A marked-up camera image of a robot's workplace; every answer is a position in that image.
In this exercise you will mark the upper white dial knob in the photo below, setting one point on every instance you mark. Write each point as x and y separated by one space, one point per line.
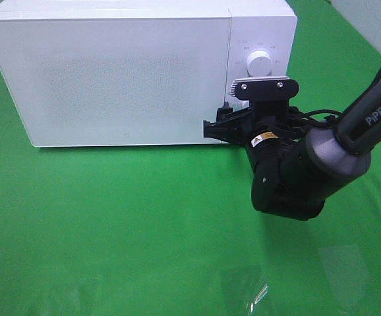
259 63

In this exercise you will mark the white microwave door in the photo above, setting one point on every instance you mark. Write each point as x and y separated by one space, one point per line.
115 82

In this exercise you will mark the green table cover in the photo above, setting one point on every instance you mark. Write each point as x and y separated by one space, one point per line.
148 230

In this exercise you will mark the clear tape patch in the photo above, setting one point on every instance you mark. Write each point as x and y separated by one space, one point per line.
246 291

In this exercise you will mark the white microwave oven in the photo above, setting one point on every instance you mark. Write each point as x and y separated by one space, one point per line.
253 25

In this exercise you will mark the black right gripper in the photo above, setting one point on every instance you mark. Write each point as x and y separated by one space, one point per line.
256 129

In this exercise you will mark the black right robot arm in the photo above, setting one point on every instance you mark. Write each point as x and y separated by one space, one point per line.
297 161

